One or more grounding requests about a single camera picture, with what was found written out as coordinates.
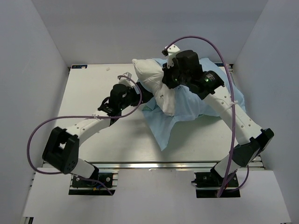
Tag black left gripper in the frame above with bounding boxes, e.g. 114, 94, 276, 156
119, 82, 154, 111

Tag aluminium front table rail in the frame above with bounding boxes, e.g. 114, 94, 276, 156
88, 161, 264, 171

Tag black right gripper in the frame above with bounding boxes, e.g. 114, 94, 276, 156
163, 59, 190, 89

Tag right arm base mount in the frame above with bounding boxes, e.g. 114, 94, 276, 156
191, 172, 241, 198

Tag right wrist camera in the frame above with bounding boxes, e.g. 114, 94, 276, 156
162, 44, 181, 68

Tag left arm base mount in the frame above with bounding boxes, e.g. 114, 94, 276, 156
69, 169, 118, 196

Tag white pillow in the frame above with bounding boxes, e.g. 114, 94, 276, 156
132, 59, 175, 117

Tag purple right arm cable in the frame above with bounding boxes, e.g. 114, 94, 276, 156
161, 35, 249, 198

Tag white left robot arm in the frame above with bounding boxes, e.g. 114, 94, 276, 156
42, 82, 153, 186

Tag blue green satin pillowcase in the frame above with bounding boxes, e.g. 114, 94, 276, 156
136, 57, 246, 151

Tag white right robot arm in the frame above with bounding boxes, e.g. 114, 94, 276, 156
163, 46, 274, 186

